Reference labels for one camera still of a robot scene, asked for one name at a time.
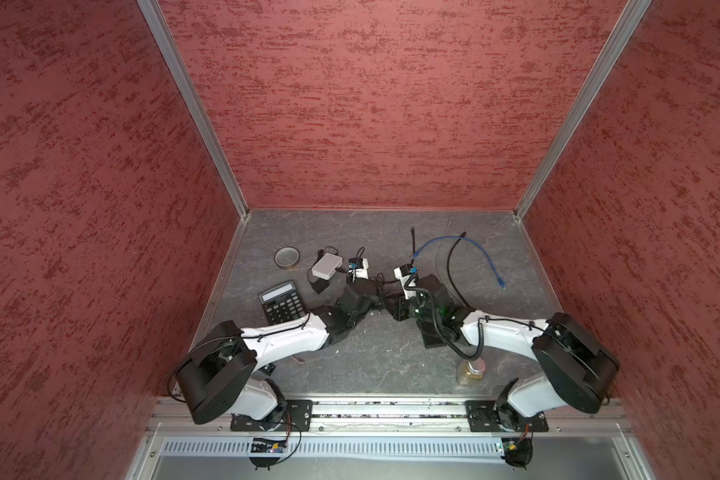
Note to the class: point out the black desk calculator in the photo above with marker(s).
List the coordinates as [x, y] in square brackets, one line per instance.
[282, 303]

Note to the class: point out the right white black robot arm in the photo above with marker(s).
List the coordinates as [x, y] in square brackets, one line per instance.
[576, 370]

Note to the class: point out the white slotted cable duct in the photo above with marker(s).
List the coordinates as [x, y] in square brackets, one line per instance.
[480, 450]

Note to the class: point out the amber glass jar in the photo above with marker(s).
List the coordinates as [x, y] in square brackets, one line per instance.
[470, 372]

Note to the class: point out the aluminium front rail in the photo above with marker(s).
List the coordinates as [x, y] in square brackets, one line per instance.
[438, 415]

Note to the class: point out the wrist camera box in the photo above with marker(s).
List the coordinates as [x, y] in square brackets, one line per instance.
[406, 275]
[357, 269]

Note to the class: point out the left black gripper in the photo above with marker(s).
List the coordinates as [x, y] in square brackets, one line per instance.
[378, 303]

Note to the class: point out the metal frame post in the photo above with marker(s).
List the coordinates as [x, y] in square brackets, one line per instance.
[169, 50]
[623, 30]

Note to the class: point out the brown tape roll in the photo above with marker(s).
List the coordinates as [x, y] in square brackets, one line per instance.
[287, 257]

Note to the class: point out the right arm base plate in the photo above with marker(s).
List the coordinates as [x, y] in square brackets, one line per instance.
[483, 417]

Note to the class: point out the white network switch box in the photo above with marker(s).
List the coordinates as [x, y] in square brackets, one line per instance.
[327, 266]

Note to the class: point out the black power adapter with cable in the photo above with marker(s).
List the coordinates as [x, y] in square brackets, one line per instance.
[318, 286]

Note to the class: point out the left metal frame post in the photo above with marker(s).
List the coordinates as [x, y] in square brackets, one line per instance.
[169, 50]

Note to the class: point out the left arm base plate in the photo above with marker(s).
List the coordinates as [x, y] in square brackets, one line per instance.
[287, 416]

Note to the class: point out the black ribbed network switch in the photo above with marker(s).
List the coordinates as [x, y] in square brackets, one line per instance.
[430, 337]

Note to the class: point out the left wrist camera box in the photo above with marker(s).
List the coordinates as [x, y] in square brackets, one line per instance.
[357, 269]

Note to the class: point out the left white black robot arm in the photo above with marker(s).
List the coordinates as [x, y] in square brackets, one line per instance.
[216, 377]

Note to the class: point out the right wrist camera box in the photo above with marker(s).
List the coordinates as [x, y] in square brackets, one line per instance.
[406, 275]

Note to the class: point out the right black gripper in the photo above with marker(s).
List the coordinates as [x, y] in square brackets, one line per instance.
[398, 311]

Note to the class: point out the right metal frame post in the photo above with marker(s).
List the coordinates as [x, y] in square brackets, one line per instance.
[623, 30]

